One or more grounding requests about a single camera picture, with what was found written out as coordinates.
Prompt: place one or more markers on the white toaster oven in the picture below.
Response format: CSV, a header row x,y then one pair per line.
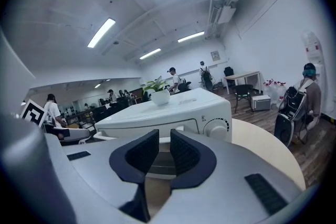
x,y
183,110

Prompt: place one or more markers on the green plant in white pot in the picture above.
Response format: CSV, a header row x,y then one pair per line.
x,y
160,97

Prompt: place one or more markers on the silver equipment case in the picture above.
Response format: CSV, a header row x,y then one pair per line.
x,y
261,102

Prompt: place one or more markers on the black mesh chair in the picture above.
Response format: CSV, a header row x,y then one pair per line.
x,y
242,91

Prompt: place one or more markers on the cluster of clear water jugs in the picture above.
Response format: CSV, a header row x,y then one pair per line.
x,y
274,90

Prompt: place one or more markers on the water dispenser with bottle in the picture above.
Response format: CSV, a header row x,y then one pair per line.
x,y
313,47

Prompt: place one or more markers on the white desk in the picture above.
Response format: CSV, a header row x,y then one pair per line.
x,y
244,75

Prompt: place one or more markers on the black rounded case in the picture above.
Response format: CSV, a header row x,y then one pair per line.
x,y
283,129

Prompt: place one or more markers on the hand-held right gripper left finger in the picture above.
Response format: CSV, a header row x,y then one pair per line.
x,y
136,157

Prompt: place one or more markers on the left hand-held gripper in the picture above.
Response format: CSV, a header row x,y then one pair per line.
x,y
33,115

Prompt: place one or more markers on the white ceiling air unit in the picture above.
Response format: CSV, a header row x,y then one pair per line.
x,y
226,14

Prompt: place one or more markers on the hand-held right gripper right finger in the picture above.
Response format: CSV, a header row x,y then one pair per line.
x,y
189,157

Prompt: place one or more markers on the long ceiling light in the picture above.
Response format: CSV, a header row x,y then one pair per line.
x,y
102,32
191,37
150,53

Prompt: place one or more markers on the framed wall notice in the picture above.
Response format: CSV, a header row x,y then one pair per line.
x,y
215,55

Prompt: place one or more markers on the black bag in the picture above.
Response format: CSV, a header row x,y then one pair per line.
x,y
228,72

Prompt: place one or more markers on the black office chair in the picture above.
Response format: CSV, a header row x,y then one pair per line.
x,y
184,86

